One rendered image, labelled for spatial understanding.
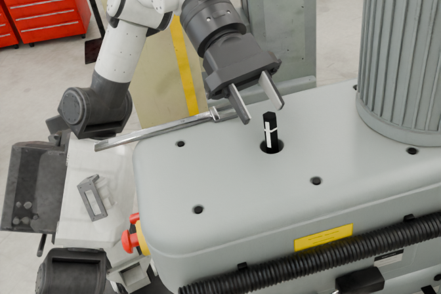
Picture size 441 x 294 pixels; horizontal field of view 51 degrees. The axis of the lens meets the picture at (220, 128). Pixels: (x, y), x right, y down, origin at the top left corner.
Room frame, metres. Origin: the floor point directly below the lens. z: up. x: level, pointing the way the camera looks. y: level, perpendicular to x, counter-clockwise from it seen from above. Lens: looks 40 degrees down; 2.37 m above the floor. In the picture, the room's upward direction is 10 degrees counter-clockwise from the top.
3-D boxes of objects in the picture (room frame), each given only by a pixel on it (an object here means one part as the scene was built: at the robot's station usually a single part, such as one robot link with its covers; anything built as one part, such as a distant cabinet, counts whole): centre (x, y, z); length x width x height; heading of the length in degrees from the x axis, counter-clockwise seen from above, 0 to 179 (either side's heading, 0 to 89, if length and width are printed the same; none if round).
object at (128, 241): (0.49, 0.18, 1.76); 0.04 x 0.03 x 0.04; 7
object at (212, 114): (0.61, 0.09, 1.89); 0.24 x 0.04 x 0.01; 99
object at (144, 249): (0.49, 0.15, 1.76); 0.06 x 0.02 x 0.06; 7
